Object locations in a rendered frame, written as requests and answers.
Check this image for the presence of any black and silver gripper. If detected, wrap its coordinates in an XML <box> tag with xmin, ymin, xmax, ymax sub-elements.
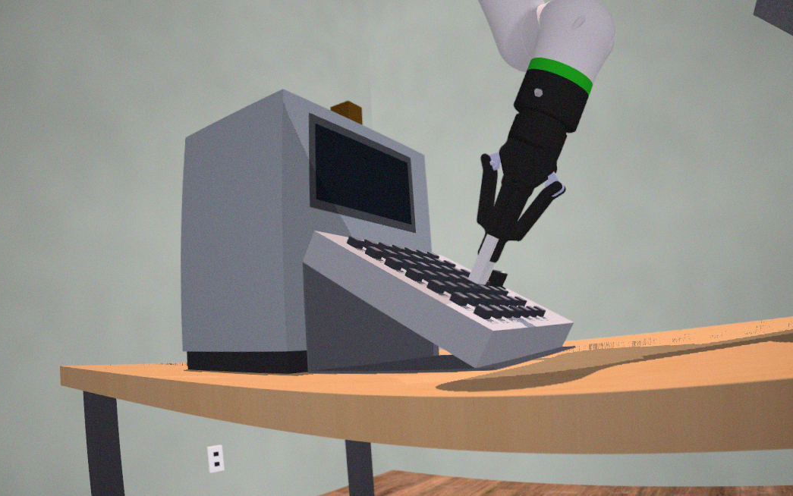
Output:
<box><xmin>468</xmin><ymin>112</ymin><xmax>567</xmax><ymax>285</ymax></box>

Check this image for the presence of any grey control console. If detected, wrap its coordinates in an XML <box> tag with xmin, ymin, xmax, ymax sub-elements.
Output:
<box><xmin>181</xmin><ymin>89</ymin><xmax>575</xmax><ymax>374</ymax></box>

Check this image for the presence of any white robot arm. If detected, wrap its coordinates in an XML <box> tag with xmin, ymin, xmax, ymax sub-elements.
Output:
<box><xmin>478</xmin><ymin>0</ymin><xmax>616</xmax><ymax>133</ymax></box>

